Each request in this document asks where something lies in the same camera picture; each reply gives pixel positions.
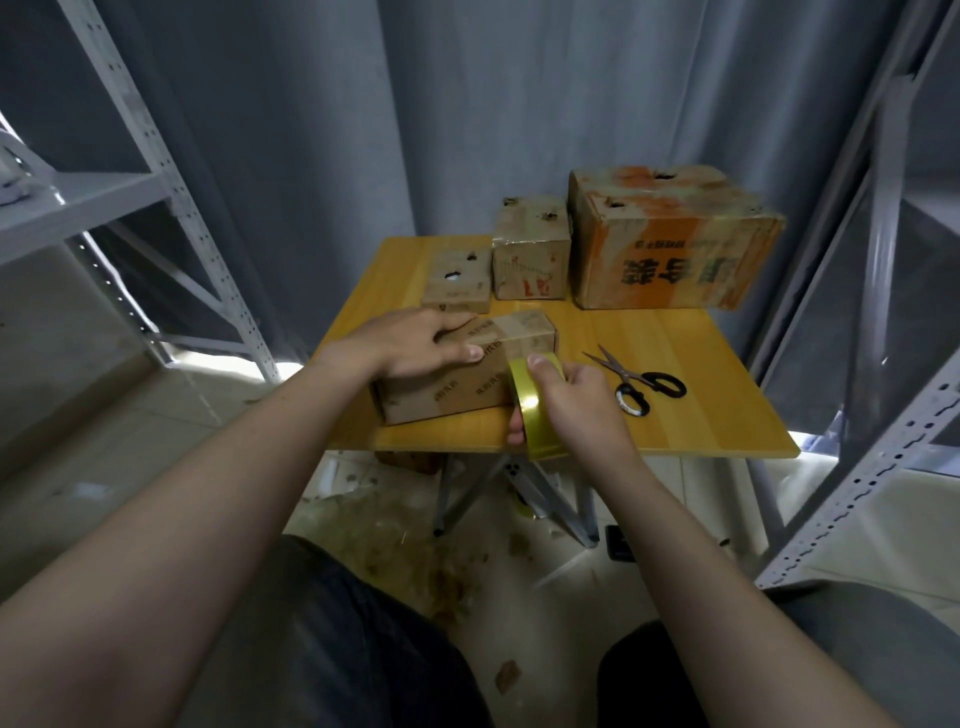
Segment person's right hand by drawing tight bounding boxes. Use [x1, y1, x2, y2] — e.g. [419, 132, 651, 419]
[507, 352, 645, 471]

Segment person's left hand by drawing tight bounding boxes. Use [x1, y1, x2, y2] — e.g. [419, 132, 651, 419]
[322, 306, 489, 386]

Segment black-handled scissors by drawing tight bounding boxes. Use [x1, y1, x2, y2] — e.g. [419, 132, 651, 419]
[580, 342, 690, 420]

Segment yellow tape roll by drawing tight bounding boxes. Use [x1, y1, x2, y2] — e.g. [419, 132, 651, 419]
[505, 351, 573, 465]

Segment long white-labelled cardboard box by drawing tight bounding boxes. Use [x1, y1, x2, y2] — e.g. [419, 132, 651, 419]
[369, 309, 561, 428]

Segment small cardboard box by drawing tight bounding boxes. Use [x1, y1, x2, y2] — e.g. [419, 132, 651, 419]
[420, 246, 497, 315]

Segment medium brown cardboard box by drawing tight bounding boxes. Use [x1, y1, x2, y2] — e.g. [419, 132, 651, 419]
[489, 195, 575, 303]

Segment large orange print cardboard box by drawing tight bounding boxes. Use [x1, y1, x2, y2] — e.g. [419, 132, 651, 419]
[565, 163, 789, 314]

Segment person's right forearm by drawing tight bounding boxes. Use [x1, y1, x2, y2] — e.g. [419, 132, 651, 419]
[576, 432, 905, 728]

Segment person's left forearm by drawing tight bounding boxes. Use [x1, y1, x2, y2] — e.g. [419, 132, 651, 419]
[0, 349, 380, 728]

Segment person's right leg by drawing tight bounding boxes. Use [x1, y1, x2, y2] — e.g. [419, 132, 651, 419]
[595, 576, 960, 728]

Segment yellow wooden table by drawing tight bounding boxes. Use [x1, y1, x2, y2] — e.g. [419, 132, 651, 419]
[306, 231, 803, 551]

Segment black power adapter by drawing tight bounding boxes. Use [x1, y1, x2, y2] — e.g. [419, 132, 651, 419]
[603, 523, 641, 566]

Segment grey curtain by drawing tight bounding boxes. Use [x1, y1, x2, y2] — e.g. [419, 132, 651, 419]
[0, 0, 960, 369]

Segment grey metal shelf unit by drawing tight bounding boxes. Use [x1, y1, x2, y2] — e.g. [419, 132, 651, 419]
[741, 0, 960, 591]
[0, 0, 285, 386]

